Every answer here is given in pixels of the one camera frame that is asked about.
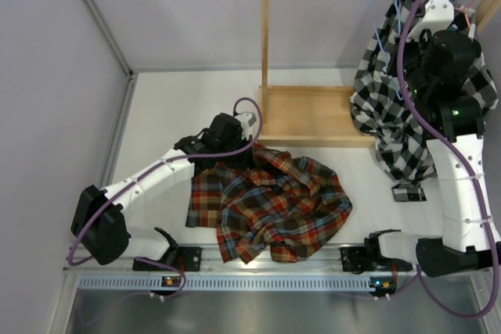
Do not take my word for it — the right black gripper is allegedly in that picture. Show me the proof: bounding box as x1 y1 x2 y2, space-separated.
385 27 435 100

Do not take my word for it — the red brown plaid shirt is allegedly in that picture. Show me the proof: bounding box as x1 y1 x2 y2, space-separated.
186 144 353 264

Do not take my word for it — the blue wire hanger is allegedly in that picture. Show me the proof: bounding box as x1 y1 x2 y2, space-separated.
362 0 416 101

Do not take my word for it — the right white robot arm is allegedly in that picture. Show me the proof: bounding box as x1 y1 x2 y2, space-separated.
364 29 500 277

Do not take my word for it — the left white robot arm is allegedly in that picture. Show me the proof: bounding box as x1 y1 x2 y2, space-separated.
71 112 257 271

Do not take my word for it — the black white checkered shirt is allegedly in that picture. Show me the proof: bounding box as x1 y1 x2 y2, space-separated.
349 0 500 204

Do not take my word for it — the wooden clothes rack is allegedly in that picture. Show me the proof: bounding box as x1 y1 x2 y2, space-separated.
258 0 500 148

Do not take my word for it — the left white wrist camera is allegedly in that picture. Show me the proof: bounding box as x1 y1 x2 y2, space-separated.
233 111 258 135

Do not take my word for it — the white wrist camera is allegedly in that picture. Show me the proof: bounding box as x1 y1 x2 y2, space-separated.
406 0 455 42
233 111 258 135

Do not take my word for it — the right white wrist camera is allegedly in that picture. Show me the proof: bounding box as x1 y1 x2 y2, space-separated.
406 0 455 42

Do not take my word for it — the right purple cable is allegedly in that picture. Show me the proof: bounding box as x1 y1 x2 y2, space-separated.
395 0 501 318

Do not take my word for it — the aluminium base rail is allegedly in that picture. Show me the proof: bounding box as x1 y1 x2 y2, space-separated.
64 242 490 275

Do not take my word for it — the perforated cable duct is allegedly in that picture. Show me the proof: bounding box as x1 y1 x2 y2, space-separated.
78 274 395 294

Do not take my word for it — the aluminium frame post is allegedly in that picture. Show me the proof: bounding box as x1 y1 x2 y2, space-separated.
82 0 133 77

